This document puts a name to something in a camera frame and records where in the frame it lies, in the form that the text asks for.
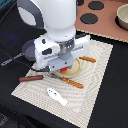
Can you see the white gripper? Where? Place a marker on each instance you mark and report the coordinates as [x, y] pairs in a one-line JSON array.
[[52, 56]]

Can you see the brown toy sausage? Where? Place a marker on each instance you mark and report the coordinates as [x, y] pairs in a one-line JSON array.
[[31, 78]]

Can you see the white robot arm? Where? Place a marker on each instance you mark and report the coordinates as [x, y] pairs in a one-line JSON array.
[[57, 17]]

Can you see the tan round plate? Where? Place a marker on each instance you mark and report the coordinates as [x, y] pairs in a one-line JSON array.
[[73, 72]]

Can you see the grey frying pan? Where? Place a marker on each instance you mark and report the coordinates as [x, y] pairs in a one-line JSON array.
[[28, 52]]

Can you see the white toy fish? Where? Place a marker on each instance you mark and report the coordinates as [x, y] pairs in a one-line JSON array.
[[56, 96]]

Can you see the beige woven placemat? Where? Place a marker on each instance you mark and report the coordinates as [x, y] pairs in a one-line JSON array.
[[80, 101]]

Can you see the beige bowl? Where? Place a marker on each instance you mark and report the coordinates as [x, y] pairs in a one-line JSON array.
[[122, 14]]

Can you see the fork with orange handle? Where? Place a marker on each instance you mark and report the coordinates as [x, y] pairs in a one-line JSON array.
[[66, 80]]

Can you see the knife with orange handle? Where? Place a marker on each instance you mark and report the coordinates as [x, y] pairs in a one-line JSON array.
[[88, 59]]

